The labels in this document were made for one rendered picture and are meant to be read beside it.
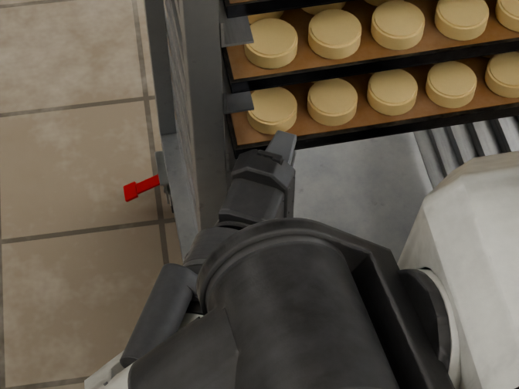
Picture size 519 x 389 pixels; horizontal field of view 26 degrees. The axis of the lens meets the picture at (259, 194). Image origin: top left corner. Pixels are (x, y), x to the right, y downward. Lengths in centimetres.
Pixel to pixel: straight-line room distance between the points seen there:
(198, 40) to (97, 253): 116
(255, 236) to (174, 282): 31
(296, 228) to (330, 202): 128
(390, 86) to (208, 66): 24
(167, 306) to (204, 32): 23
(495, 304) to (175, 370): 18
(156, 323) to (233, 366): 31
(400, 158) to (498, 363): 139
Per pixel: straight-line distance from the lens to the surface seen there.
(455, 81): 115
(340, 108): 112
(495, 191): 68
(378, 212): 193
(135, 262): 206
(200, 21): 93
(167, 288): 95
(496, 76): 117
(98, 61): 236
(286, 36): 106
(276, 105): 112
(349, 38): 106
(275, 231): 65
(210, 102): 101
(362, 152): 201
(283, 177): 102
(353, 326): 62
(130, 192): 207
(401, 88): 114
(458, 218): 68
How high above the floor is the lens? 175
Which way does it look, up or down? 55 degrees down
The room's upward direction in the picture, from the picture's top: straight up
